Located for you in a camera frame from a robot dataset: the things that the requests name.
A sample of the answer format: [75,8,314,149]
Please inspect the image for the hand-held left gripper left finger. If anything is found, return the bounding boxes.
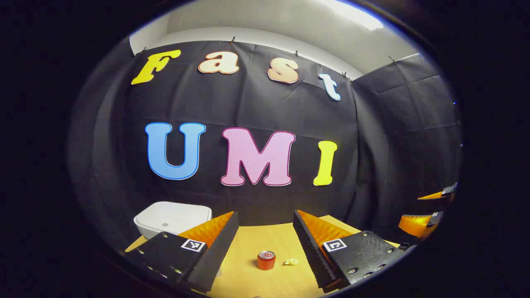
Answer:
[124,211,239,293]

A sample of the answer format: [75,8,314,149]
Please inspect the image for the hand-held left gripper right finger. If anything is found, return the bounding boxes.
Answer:
[293,209,408,294]

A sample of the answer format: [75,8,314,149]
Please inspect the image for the red pop can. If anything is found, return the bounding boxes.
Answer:
[257,250,276,271]

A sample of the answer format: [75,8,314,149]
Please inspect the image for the white desktop garbage bin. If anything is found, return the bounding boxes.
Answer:
[133,202,212,240]

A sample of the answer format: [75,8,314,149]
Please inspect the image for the wooden desktop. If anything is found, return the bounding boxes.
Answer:
[124,215,402,298]

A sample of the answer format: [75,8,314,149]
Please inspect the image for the black backdrop cloth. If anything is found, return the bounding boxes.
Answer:
[68,39,462,251]

